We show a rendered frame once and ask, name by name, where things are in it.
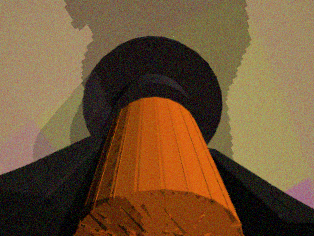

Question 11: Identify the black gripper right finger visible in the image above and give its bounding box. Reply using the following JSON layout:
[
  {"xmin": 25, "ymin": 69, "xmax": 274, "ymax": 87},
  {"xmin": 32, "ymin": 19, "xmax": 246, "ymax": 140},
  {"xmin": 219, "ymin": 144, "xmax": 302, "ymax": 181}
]
[{"xmin": 209, "ymin": 149, "xmax": 314, "ymax": 236}]

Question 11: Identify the orange knob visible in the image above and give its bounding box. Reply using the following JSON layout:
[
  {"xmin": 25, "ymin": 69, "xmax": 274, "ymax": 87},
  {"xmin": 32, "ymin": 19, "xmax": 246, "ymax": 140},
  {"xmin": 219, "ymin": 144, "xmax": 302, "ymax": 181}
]
[{"xmin": 73, "ymin": 98, "xmax": 243, "ymax": 236}]

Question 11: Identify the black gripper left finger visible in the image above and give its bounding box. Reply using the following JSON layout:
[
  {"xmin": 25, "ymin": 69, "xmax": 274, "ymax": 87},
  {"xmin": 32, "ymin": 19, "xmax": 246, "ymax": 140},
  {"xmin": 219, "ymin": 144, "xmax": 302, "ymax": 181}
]
[{"xmin": 0, "ymin": 133, "xmax": 105, "ymax": 236}]

